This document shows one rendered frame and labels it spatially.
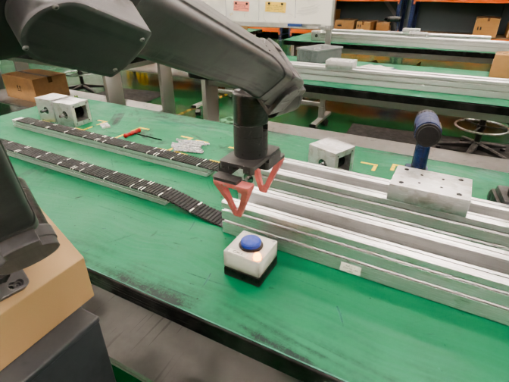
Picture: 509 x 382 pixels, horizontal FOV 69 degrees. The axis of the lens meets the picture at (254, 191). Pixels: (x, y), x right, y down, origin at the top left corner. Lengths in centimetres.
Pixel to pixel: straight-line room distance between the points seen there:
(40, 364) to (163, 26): 55
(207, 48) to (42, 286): 48
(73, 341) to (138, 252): 23
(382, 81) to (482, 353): 181
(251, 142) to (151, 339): 97
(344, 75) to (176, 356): 175
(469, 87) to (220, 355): 179
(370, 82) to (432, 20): 892
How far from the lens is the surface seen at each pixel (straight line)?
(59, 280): 70
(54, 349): 71
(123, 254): 85
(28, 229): 50
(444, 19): 1117
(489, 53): 401
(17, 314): 68
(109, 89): 332
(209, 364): 132
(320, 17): 369
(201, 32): 32
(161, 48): 31
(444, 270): 73
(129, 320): 150
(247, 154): 60
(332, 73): 236
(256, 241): 72
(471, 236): 91
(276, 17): 386
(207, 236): 86
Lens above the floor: 128
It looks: 29 degrees down
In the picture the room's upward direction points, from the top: straight up
